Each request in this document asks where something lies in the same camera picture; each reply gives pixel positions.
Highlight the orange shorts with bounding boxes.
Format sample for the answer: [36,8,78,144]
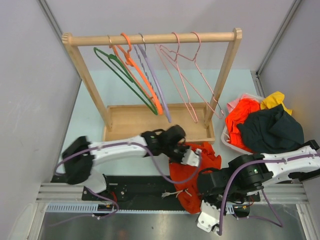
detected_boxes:
[169,141,222,214]

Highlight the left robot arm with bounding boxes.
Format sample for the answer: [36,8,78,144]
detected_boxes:
[57,124,200,200]

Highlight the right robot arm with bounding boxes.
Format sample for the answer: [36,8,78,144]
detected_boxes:
[196,140,320,209]

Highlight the purple hanger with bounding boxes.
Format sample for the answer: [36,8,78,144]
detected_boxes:
[133,32,172,123]

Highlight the orange hanger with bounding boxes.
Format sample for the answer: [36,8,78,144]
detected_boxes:
[107,33,164,115]

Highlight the green hanger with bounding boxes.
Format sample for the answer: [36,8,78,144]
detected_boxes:
[93,47,160,115]

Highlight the wooden clothes rack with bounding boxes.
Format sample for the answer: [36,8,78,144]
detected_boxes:
[61,28,243,143]

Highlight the pink garment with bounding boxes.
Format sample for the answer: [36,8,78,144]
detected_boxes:
[226,98,241,113]

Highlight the orange garment in basket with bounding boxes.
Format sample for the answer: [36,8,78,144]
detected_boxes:
[225,98,261,153]

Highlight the dark green garment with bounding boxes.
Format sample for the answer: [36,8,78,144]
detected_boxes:
[237,104,305,154]

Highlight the white laundry basket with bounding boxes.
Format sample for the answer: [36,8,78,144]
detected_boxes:
[221,93,263,154]

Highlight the yellow garment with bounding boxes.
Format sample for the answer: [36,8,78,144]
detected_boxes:
[260,91,293,116]

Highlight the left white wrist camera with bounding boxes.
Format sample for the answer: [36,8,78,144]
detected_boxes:
[181,148,202,167]

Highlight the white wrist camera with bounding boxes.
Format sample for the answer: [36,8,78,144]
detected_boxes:
[196,200,220,235]
[181,148,202,167]

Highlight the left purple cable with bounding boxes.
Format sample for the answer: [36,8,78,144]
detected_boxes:
[47,141,203,226]

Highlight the purple cable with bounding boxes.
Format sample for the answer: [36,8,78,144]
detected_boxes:
[216,152,320,237]
[47,141,203,226]

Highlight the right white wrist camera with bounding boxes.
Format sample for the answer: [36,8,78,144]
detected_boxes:
[196,200,220,235]

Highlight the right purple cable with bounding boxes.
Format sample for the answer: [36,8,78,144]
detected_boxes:
[216,152,320,237]

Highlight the white slotted cable duct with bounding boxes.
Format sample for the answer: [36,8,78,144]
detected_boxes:
[45,201,236,214]

